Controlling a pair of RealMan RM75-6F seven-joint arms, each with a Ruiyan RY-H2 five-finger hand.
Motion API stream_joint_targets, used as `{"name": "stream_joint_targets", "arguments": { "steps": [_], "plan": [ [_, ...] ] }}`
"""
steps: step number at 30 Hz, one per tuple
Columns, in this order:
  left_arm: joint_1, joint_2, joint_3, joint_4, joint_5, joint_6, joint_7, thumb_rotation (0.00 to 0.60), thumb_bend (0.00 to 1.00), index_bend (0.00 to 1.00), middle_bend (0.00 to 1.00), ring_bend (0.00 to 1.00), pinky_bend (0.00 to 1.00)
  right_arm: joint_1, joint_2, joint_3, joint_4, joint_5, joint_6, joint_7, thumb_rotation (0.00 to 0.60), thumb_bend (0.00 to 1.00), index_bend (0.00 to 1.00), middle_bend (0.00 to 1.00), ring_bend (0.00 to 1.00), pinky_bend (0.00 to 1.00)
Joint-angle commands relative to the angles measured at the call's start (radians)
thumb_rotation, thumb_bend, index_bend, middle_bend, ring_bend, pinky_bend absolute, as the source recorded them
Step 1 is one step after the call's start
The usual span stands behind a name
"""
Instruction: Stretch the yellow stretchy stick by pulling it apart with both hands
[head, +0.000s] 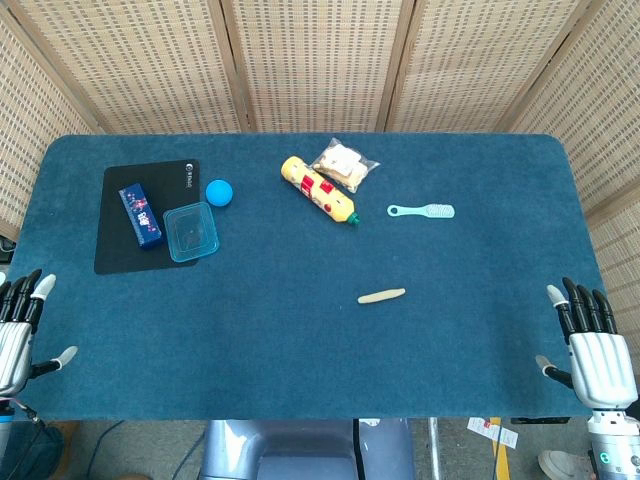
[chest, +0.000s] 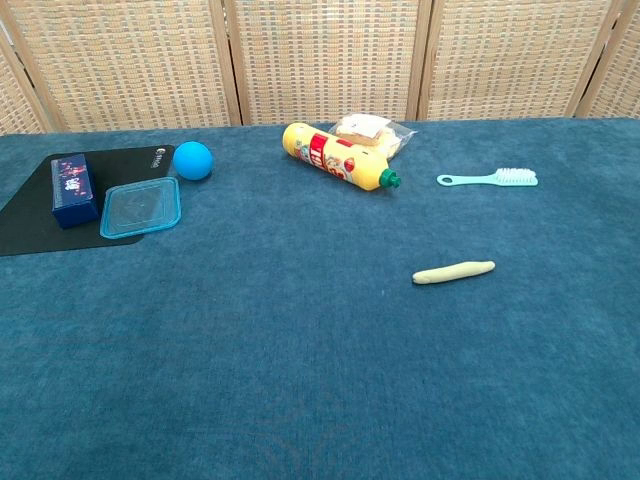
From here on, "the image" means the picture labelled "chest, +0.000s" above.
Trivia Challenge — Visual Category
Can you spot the woven folding screen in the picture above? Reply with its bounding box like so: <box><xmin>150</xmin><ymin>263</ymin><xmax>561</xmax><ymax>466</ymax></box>
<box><xmin>0</xmin><ymin>0</ymin><xmax>640</xmax><ymax>137</ymax></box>

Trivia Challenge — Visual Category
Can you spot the pale yellow stick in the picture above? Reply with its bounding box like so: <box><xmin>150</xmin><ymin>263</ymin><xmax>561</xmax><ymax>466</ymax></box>
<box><xmin>412</xmin><ymin>260</ymin><xmax>496</xmax><ymax>287</ymax></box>

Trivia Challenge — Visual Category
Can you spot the yellow bottle with green cap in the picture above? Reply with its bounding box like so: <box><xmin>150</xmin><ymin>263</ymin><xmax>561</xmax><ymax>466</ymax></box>
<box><xmin>282</xmin><ymin>121</ymin><xmax>403</xmax><ymax>194</ymax></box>

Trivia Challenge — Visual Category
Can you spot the black mouse mat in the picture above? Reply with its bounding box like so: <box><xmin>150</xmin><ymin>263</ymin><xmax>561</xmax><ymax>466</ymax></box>
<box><xmin>0</xmin><ymin>144</ymin><xmax>177</xmax><ymax>258</ymax></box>

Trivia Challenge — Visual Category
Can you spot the blue tablecloth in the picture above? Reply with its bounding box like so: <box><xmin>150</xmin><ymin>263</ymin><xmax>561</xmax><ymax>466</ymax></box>
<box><xmin>0</xmin><ymin>117</ymin><xmax>640</xmax><ymax>480</ymax></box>

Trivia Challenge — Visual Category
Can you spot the clear blue plastic lid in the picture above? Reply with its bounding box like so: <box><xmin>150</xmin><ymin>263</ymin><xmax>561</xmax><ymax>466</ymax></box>
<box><xmin>99</xmin><ymin>176</ymin><xmax>182</xmax><ymax>241</ymax></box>

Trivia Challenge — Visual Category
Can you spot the dark blue printed box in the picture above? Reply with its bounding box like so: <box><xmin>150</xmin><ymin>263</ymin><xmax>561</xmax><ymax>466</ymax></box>
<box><xmin>50</xmin><ymin>153</ymin><xmax>100</xmax><ymax>230</ymax></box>

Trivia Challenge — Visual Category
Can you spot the blue ball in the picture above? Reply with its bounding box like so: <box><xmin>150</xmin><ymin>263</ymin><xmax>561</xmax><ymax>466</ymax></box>
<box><xmin>172</xmin><ymin>140</ymin><xmax>215</xmax><ymax>182</ymax></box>

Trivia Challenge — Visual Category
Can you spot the clear bag of bread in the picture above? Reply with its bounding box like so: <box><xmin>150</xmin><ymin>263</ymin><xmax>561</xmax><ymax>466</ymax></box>
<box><xmin>334</xmin><ymin>113</ymin><xmax>418</xmax><ymax>161</ymax></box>

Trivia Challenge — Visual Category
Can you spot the mint green brush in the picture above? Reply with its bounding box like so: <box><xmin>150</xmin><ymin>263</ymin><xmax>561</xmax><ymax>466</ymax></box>
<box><xmin>436</xmin><ymin>167</ymin><xmax>540</xmax><ymax>188</ymax></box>

